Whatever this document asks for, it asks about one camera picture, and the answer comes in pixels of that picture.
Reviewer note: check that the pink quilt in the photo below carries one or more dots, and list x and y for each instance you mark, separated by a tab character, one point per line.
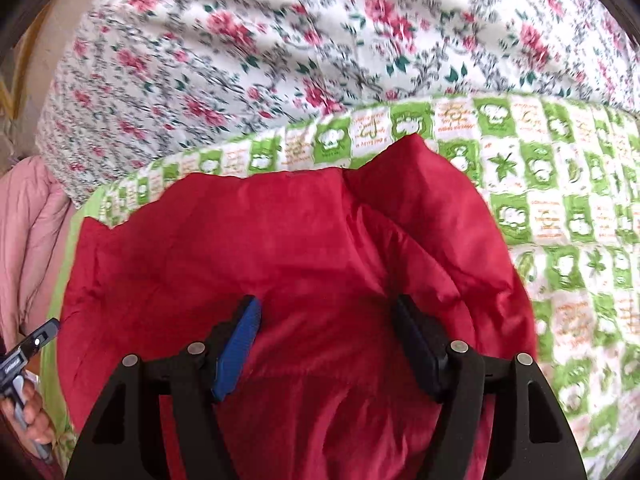
30	230

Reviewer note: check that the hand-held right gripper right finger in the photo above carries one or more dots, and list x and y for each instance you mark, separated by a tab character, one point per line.
417	345

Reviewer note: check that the red quilted jacket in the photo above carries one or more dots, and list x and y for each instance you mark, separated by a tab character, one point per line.
300	260

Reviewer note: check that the floral quilt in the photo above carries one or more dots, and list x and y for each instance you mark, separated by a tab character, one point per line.
300	50

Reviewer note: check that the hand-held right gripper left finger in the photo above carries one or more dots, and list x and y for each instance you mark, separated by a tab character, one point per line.
240	345

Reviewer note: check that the green checked printed blanket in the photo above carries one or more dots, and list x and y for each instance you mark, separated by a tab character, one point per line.
565	210

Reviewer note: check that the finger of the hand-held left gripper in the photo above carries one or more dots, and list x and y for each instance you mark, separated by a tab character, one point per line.
40	337

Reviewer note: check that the person's left hand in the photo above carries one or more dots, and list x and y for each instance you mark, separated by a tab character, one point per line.
32	415

